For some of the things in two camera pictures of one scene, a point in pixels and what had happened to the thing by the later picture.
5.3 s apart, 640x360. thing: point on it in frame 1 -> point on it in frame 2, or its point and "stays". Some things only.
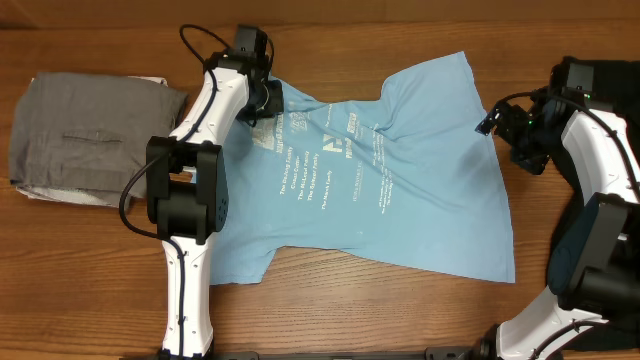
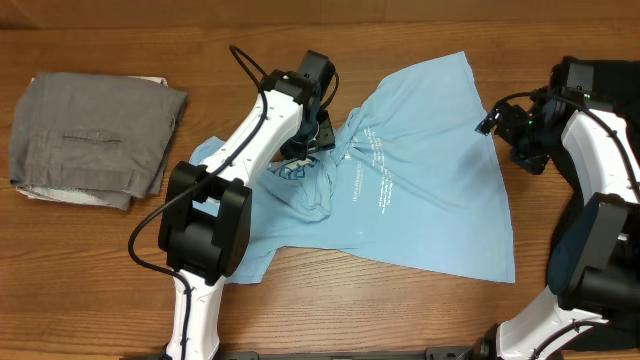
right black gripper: (534, 161) stays
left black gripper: (276, 104) -> (326, 138)
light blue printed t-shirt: (413, 177) stays
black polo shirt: (612, 88) stays
